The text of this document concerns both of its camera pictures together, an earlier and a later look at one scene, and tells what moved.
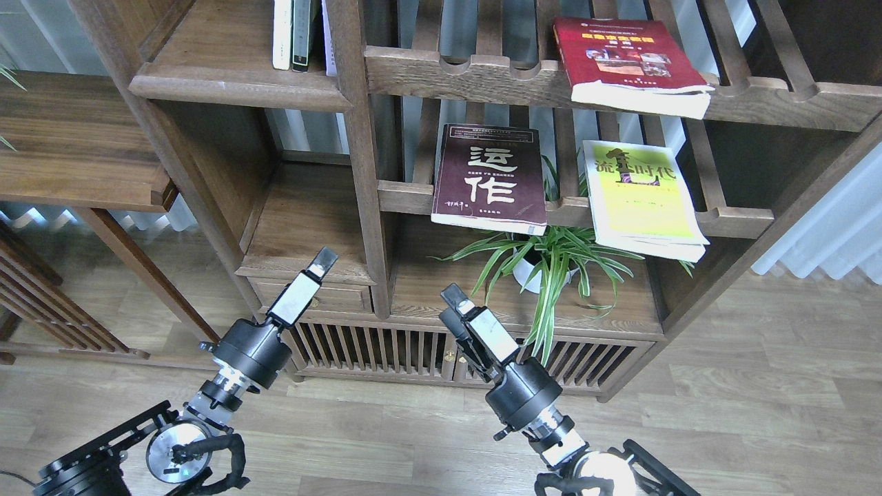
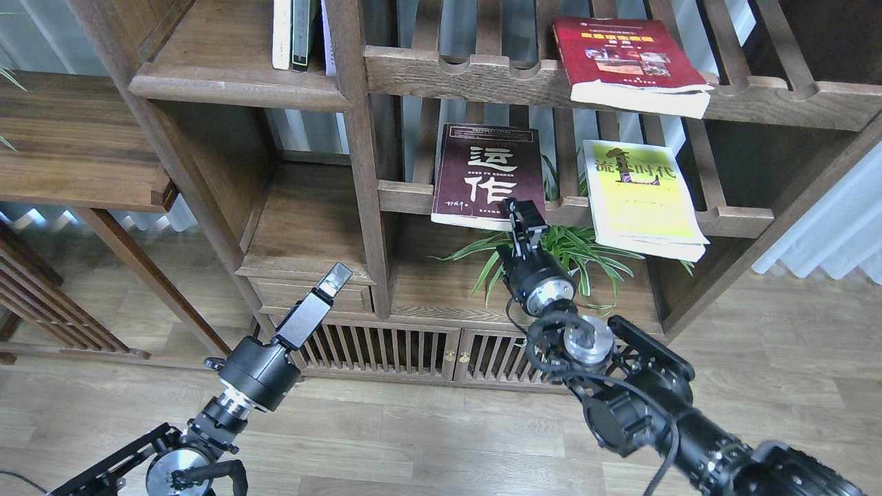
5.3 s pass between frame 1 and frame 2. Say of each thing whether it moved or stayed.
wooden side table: stayed
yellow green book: stayed
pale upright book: stayed
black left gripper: moved
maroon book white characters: stayed
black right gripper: moved
